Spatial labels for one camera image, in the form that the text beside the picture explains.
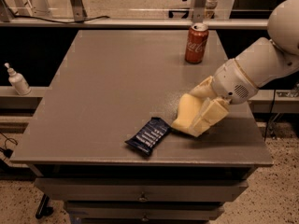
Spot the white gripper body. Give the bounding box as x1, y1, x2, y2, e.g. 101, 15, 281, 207
212, 59, 258, 105

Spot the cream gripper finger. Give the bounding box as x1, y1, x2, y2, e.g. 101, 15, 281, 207
188, 97, 229, 137
190, 76, 217, 99

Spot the yellow sponge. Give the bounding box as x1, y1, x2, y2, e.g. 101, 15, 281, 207
171, 93, 203, 136

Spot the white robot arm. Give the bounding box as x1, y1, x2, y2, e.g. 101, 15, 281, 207
187, 0, 299, 137

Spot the blue rxbar wrapper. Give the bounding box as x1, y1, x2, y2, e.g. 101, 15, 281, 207
125, 117, 171, 156

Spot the red coca-cola can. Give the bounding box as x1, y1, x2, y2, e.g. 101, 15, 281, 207
185, 23, 209, 63

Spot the grey upper drawer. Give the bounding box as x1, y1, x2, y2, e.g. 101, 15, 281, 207
35, 178, 248, 203

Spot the grey drawer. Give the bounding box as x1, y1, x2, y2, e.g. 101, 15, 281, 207
35, 178, 248, 203
64, 202, 224, 221

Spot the grey lower drawer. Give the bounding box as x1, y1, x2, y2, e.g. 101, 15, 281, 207
64, 202, 224, 221

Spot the white pump bottle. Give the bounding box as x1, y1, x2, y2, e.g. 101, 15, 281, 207
5, 63, 31, 95

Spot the metal frame post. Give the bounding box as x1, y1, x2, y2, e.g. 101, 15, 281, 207
191, 0, 206, 23

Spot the metal frame leg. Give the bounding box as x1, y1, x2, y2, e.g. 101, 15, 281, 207
70, 0, 87, 22

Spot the black cable on shelf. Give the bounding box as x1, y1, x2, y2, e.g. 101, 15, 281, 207
8, 7, 110, 24

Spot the black floor cable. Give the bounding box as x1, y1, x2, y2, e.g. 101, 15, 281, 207
0, 132, 19, 159

